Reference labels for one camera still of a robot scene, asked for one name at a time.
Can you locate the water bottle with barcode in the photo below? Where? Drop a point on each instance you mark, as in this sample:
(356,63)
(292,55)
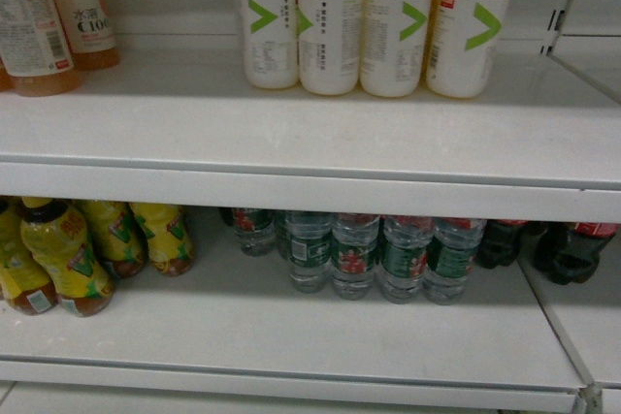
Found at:
(309,235)

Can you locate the middle water bottle red players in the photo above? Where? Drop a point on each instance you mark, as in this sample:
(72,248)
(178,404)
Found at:
(353,254)

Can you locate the leftmost back water bottle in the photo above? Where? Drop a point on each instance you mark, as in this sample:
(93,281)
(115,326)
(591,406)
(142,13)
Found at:
(255,230)

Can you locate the right-edge water bottle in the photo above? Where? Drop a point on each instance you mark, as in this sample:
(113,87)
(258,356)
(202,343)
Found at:
(404,256)

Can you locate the right back water bottle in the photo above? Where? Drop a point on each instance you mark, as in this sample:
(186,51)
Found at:
(451,255)

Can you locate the white middle shelf board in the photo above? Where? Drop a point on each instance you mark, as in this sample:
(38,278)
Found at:
(235,325)

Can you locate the yellow white bottle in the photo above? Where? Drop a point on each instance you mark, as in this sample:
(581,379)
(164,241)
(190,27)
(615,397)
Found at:
(269,32)
(329,45)
(394,37)
(463,45)

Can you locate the lemon tea bottle rear right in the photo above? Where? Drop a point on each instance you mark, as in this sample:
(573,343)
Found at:
(169,245)

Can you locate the lemon tea bottle back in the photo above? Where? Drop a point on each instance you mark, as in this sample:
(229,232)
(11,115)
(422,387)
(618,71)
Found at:
(117,241)

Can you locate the cola bottle red label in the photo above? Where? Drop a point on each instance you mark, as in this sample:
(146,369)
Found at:
(504,241)

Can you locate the yellow lemon tea bottle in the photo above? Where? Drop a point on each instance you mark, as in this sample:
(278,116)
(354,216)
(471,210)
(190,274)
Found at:
(57,236)

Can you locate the right-edge cola bottle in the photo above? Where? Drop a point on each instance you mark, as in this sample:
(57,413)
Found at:
(570,251)

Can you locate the orange C100 drink bottle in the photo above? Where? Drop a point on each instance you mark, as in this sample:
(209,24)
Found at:
(89,33)

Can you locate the orange drink bottle front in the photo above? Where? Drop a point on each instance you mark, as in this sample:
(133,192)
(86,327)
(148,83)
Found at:
(34,50)

